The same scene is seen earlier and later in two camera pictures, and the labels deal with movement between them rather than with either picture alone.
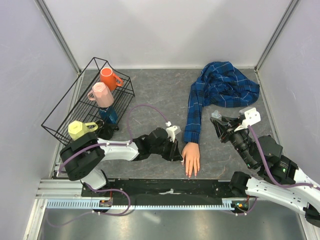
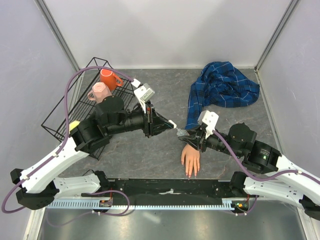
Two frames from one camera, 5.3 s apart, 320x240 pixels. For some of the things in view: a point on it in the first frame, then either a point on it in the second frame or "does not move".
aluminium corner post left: (46, 14) does not move
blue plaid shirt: (220, 85) does not move
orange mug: (110, 79) does not move
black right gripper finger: (231, 121) -> (191, 139)
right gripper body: (233, 136) -> (201, 135)
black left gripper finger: (175, 157) -> (157, 128)
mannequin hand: (191, 154) does not move
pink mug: (101, 93) does not move
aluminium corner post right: (286, 15) does not move
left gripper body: (168, 147) -> (148, 122)
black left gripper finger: (177, 156) -> (158, 119)
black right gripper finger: (219, 126) -> (192, 133)
